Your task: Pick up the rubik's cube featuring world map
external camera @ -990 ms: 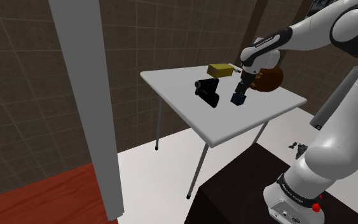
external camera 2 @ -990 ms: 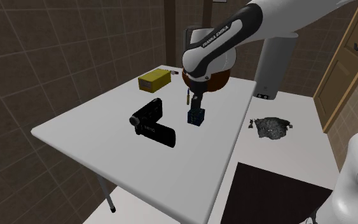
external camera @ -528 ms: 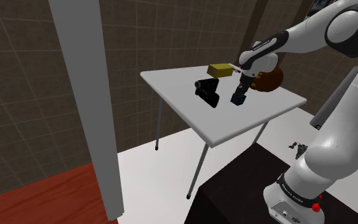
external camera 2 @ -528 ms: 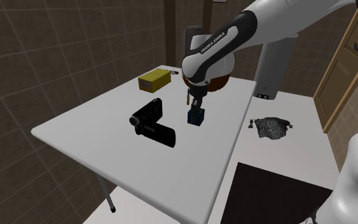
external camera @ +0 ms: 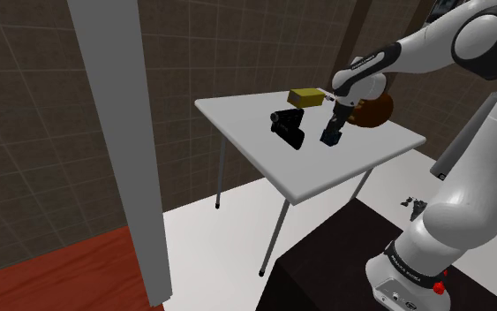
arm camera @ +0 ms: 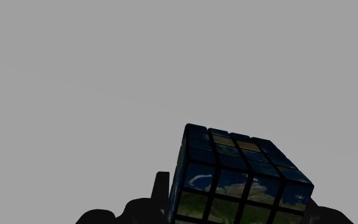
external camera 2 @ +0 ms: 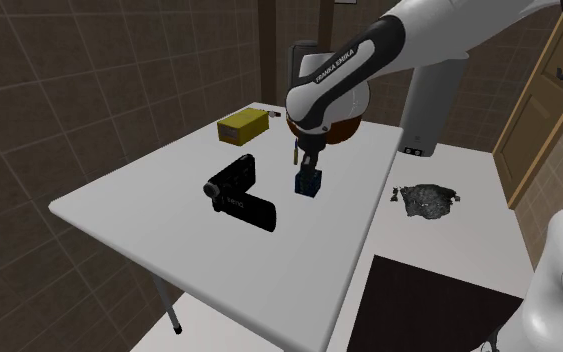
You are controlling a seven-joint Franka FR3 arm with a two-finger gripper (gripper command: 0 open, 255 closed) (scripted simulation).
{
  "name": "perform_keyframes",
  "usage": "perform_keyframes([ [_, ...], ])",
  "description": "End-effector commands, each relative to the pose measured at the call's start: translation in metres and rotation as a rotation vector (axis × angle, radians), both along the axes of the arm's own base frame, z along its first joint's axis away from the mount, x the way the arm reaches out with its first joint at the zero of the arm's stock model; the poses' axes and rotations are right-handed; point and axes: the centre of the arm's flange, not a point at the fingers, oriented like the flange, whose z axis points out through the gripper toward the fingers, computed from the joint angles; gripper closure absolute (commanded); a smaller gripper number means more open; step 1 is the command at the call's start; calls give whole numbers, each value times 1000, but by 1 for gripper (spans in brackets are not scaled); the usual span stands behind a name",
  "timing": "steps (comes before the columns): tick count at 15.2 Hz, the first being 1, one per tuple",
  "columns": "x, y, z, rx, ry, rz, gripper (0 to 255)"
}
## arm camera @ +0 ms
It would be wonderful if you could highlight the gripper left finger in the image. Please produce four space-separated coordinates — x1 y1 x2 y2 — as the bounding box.
75 171 171 224

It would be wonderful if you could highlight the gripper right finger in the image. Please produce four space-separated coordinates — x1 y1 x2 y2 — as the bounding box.
299 197 355 224

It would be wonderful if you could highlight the earth map puzzle cube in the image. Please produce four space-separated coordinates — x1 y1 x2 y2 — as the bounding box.
167 123 315 224

